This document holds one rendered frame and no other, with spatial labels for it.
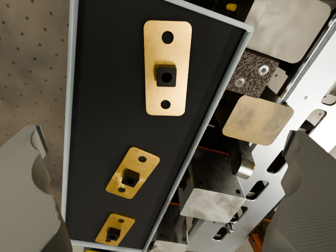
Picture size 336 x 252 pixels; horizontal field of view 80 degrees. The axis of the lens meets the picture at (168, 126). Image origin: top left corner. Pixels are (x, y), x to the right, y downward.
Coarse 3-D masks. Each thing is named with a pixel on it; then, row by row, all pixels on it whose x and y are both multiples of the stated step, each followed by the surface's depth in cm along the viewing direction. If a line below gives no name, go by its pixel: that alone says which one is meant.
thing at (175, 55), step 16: (144, 32) 16; (160, 32) 16; (176, 32) 16; (144, 48) 17; (160, 48) 17; (176, 48) 17; (144, 64) 17; (160, 64) 17; (176, 64) 17; (160, 80) 17; (176, 80) 18; (160, 96) 19; (176, 96) 19; (160, 112) 20; (176, 112) 20
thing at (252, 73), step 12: (240, 60) 24; (252, 60) 24; (264, 60) 24; (276, 60) 24; (240, 72) 24; (252, 72) 24; (264, 72) 24; (228, 84) 25; (240, 84) 25; (252, 84) 25; (264, 84) 25; (252, 96) 26
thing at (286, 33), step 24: (192, 0) 54; (216, 0) 41; (240, 0) 26; (264, 0) 22; (288, 0) 22; (312, 0) 22; (264, 24) 23; (288, 24) 23; (312, 24) 23; (264, 48) 25; (288, 48) 25
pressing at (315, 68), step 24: (312, 48) 32; (312, 72) 35; (288, 96) 37; (312, 96) 37; (264, 168) 47; (264, 192) 51; (240, 216) 57; (264, 216) 57; (192, 240) 63; (216, 240) 63; (240, 240) 64
